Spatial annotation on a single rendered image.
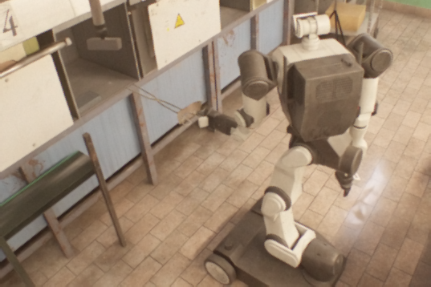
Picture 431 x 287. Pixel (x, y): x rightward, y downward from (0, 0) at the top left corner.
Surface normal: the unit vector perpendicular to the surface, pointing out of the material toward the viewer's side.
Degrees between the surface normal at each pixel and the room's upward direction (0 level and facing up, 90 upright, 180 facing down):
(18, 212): 0
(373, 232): 0
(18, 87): 90
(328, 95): 88
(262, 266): 0
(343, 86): 88
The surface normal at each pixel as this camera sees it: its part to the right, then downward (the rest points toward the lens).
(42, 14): 0.76, 0.18
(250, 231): -0.07, -0.80
